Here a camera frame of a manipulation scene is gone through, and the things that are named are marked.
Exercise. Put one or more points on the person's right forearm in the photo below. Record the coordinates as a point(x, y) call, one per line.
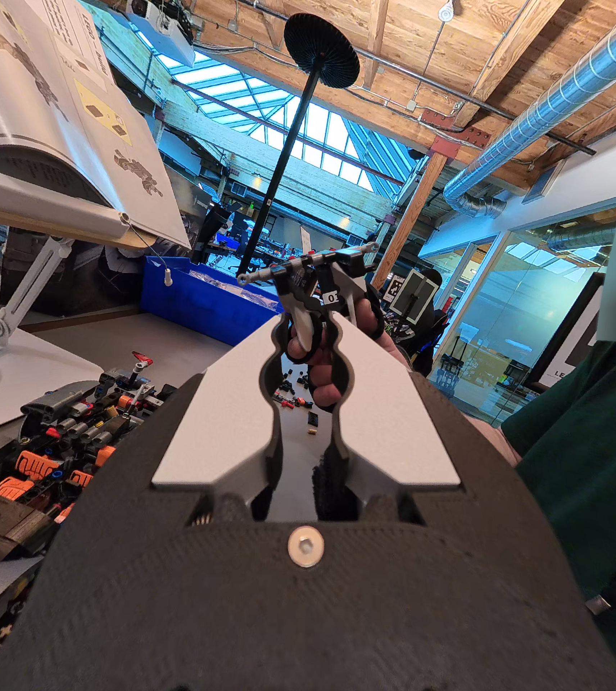
point(494, 442)

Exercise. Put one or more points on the white rounded board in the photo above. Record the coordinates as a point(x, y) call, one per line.
point(32, 378)

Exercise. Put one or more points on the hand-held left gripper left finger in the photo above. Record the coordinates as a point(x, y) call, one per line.
point(211, 432)

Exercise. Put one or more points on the blue plastic bin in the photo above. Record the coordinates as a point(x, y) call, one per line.
point(205, 302)

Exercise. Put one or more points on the person's right hand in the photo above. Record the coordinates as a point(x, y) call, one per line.
point(324, 378)

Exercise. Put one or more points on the white ceiling projector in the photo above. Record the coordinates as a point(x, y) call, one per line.
point(162, 27)

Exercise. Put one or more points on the wooden post with red bracket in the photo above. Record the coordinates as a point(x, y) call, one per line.
point(410, 216)

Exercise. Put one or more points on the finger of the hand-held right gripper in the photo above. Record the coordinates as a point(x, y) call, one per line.
point(301, 324)
point(351, 307)

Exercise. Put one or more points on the framed marker poster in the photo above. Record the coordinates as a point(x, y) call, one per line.
point(572, 334)

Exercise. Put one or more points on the hanging ceiling light bulb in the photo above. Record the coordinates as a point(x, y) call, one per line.
point(446, 11)

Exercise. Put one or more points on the marker board on stand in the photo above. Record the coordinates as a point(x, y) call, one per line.
point(413, 294)

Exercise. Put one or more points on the lego instruction booklet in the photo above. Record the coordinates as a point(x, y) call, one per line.
point(70, 108)

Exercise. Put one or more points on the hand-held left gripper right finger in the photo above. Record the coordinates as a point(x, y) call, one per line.
point(400, 432)

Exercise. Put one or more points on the large silver spiral duct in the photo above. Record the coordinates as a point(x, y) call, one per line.
point(545, 108)

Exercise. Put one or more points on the grey black lego car model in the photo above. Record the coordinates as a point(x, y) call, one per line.
point(43, 459)

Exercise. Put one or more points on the black white lego frame subassembly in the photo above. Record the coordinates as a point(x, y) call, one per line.
point(308, 264)

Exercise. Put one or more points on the black pole with round disc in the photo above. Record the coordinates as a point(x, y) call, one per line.
point(321, 48)

